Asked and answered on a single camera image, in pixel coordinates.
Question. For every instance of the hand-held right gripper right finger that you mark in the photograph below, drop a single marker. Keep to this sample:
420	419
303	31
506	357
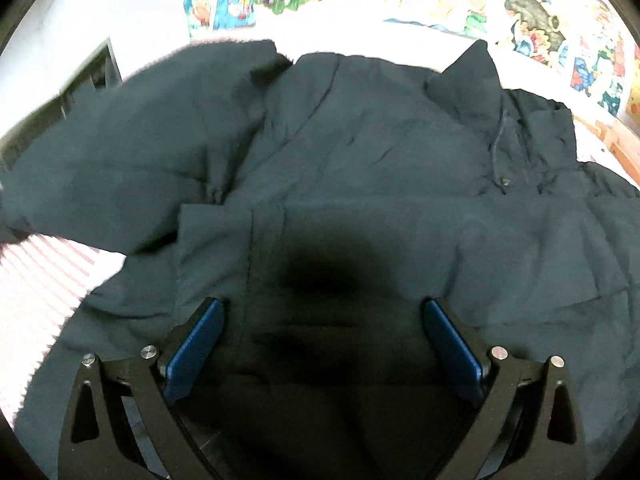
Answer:
452	350

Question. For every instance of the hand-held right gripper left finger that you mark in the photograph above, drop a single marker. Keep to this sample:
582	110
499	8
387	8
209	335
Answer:
197	350

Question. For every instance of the dark padded jacket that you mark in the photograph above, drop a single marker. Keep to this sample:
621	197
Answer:
350	160

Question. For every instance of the pink striped mattress cover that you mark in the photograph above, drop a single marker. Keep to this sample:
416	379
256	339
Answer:
40	285

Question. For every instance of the dark furniture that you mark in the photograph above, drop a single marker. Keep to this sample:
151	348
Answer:
85	90

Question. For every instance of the dark fish wall poster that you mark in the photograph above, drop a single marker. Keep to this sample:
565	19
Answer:
535	10

